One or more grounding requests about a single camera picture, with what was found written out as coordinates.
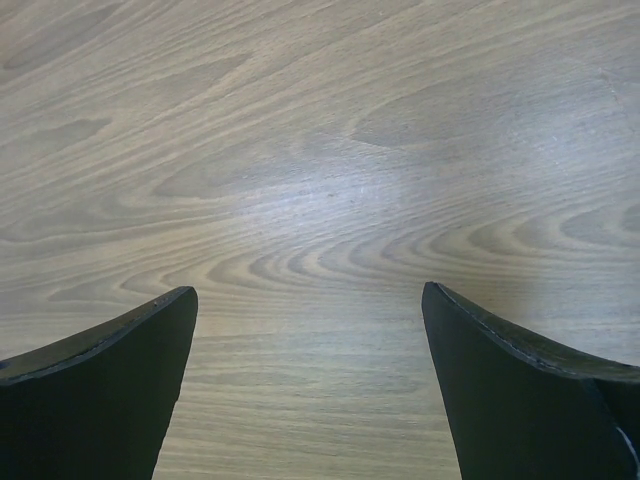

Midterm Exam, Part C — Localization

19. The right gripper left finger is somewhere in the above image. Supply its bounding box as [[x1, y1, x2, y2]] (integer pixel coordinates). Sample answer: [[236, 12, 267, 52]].
[[1, 286, 198, 479]]

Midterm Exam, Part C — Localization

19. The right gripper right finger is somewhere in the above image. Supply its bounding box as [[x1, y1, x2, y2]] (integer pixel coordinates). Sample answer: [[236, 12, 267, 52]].
[[421, 282, 639, 479]]

